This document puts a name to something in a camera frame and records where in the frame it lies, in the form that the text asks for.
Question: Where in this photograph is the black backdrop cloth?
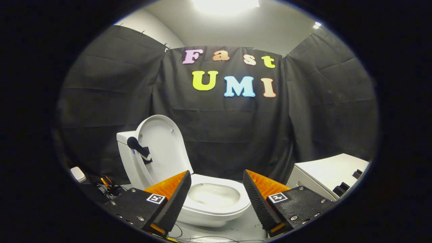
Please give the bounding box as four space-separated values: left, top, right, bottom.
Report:
54 24 378 185

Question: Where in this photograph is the white toilet lid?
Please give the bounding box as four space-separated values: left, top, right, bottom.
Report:
127 115 194 191

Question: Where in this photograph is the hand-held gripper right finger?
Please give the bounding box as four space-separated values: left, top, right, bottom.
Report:
242 169 338 238

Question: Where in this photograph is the white toilet seat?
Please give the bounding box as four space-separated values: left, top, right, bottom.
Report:
184 174 252 216

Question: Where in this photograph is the white ceramic toilet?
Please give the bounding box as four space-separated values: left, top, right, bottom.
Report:
116 131 252 227

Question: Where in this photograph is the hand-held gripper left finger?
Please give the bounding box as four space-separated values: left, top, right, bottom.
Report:
103 170 192 238

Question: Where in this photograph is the small white device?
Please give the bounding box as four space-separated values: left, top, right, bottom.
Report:
70 166 87 183

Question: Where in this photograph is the tangle of black cables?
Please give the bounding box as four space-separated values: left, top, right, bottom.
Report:
96 175 128 200

